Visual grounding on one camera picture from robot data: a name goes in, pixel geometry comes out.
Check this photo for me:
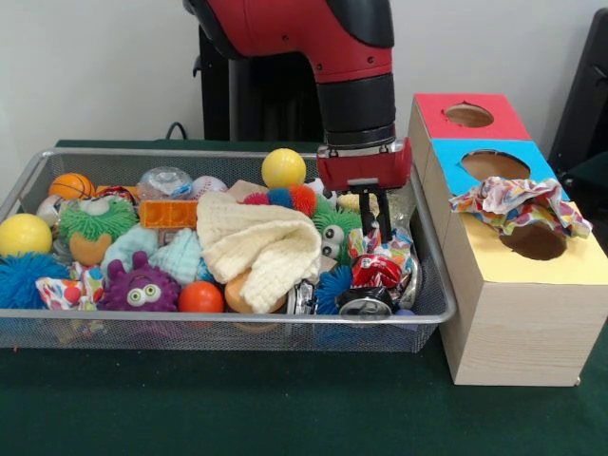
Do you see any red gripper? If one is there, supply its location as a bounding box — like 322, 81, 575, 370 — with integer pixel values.
315, 137, 413, 244

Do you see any blue spiky ball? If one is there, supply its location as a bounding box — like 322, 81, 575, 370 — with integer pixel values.
0, 251, 72, 310
313, 265, 355, 315

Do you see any cream knitted cloth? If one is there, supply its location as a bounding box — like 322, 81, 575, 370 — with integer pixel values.
196, 191, 323, 314

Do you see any small baseball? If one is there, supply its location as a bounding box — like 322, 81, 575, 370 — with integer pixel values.
189, 175, 230, 203

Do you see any shallow silver mesh bin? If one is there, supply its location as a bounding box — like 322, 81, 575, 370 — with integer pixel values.
0, 146, 458, 352

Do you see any wooden three-hole box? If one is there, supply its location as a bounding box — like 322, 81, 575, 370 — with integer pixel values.
405, 92, 608, 387

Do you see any green spiky toy with eyes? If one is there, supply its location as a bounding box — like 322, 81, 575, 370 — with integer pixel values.
311, 194, 365, 267
57, 196, 140, 267

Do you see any purple spiky monster toy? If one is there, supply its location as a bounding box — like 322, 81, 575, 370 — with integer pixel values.
98, 251, 182, 314

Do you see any dark green tablecloth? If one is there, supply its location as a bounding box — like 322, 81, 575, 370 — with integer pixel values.
562, 151, 608, 196
0, 138, 608, 456

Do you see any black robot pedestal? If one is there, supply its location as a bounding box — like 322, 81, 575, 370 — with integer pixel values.
192, 23, 327, 143

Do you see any yellow ball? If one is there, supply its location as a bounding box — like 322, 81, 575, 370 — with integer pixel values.
0, 213, 54, 257
261, 147, 308, 189

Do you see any polka dot cloth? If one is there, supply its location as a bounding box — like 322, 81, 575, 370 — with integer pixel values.
348, 226, 415, 275
36, 263, 105, 311
448, 176, 594, 238

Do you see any black metal stand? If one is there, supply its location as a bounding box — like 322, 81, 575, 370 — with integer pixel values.
548, 7, 608, 165

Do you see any orange toy basketball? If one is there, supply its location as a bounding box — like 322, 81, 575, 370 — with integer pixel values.
47, 172, 96, 200

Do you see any small orange-red ball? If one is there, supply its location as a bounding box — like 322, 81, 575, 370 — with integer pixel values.
179, 280, 225, 314

